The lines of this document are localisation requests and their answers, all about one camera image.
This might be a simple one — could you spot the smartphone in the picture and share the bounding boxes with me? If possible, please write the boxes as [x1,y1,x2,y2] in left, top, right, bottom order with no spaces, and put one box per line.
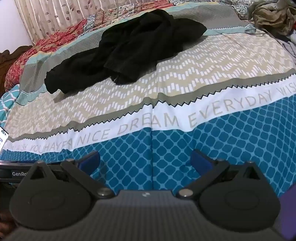
[0,127,9,151]

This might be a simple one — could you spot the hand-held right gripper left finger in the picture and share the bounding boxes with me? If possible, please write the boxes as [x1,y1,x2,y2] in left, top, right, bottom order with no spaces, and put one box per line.
[30,151,115,199]

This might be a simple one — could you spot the pile of beige clothes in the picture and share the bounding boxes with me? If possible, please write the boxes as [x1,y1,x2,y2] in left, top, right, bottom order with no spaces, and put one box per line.
[247,0,296,36]

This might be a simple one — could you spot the carved wooden headboard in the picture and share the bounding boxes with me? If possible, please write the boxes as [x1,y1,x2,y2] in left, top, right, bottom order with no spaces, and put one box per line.
[0,45,33,98]

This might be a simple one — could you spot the patterned bed sheet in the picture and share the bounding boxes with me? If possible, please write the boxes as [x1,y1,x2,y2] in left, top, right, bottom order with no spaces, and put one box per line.
[0,4,296,202]

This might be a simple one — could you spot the beige leaf print curtain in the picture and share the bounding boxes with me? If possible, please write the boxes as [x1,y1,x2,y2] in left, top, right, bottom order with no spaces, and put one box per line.
[14,0,145,46]

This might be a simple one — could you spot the black pants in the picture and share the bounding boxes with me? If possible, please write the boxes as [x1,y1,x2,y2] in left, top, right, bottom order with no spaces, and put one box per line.
[44,9,208,94]

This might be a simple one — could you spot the red floral patchwork quilt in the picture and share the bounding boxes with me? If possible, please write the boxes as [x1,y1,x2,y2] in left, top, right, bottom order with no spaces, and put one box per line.
[5,0,249,92]

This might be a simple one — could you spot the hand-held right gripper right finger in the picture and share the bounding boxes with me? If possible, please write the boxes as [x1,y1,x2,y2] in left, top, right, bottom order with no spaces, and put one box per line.
[176,149,263,200]

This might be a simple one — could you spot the purple cloth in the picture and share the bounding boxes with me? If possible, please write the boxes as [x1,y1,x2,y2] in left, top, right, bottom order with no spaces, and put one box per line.
[278,187,296,241]

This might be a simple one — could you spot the teal wavy patterned pillow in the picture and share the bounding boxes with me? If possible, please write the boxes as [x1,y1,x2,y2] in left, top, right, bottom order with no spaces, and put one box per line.
[0,84,21,124]

